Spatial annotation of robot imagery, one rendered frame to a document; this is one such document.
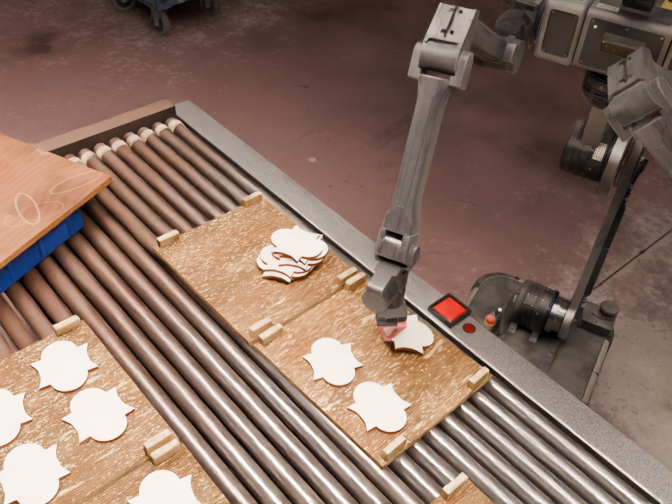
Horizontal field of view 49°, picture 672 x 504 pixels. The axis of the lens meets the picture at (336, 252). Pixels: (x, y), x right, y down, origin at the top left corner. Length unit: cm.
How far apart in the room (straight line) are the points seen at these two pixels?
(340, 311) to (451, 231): 179
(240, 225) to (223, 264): 16
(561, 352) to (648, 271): 97
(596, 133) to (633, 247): 175
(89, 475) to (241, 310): 51
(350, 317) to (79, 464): 67
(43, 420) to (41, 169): 74
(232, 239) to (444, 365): 65
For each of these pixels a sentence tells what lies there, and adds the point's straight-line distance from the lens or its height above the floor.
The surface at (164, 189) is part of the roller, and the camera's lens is 216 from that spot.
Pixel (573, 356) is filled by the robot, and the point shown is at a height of 24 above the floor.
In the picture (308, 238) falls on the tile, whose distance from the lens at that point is 185.
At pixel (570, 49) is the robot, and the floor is 142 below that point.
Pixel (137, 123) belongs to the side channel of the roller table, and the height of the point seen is 94.
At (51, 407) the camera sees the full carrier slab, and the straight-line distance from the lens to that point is 165.
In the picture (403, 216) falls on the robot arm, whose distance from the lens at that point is 146.
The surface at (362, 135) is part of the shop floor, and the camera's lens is 407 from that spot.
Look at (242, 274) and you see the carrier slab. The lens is 185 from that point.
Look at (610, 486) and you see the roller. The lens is 164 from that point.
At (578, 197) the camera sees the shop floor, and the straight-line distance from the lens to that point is 391.
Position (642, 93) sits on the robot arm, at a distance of 140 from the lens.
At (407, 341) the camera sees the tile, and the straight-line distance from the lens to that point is 168.
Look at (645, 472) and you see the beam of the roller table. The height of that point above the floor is 91.
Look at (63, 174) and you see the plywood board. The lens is 206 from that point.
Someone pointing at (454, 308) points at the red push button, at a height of 93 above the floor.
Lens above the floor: 222
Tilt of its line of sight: 42 degrees down
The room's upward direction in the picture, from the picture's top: 4 degrees clockwise
